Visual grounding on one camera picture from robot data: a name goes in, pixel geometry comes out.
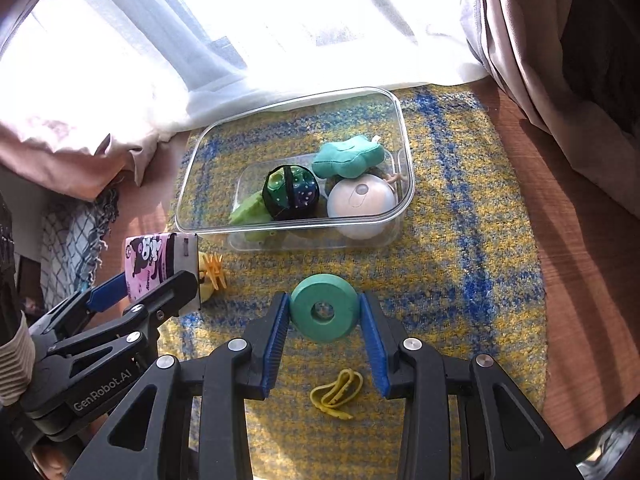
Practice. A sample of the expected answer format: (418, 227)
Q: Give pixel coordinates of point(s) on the green plush duck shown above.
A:
(210, 280)

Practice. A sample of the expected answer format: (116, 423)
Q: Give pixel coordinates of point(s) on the blue checked cloth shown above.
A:
(70, 240)

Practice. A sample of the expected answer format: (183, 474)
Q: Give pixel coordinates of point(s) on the pink cloth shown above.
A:
(50, 155)

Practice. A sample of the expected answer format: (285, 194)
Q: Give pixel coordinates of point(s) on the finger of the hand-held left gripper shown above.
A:
(107, 292)
(175, 295)

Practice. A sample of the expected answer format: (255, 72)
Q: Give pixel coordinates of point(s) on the white sheer curtain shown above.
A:
(200, 35)

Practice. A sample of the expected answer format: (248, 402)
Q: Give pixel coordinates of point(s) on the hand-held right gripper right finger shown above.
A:
(375, 350)

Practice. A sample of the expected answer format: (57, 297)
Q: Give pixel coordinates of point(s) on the beige heavy curtain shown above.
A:
(550, 60)

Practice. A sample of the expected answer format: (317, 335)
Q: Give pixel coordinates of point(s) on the white round mouse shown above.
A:
(360, 202)

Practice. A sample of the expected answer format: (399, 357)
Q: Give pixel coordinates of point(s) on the pink tissue packet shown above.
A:
(150, 260)

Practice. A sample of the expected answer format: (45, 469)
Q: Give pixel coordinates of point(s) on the clear plastic container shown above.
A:
(215, 170)

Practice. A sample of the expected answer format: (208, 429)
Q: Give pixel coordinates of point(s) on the teal plush flower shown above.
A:
(345, 157)

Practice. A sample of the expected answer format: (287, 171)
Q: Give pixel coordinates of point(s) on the yellow and blue plaid mat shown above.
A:
(450, 285)

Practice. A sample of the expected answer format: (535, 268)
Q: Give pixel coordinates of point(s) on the green frog toy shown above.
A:
(247, 210)

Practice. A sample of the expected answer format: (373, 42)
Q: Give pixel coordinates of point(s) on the person's left forearm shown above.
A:
(15, 360)

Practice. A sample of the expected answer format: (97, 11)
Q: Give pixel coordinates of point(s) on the dark patterned ball toy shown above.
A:
(290, 195)

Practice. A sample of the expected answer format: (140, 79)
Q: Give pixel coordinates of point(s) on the dark cloth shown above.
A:
(9, 260)

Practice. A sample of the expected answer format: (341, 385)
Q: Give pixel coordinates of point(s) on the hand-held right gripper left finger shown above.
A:
(275, 350)

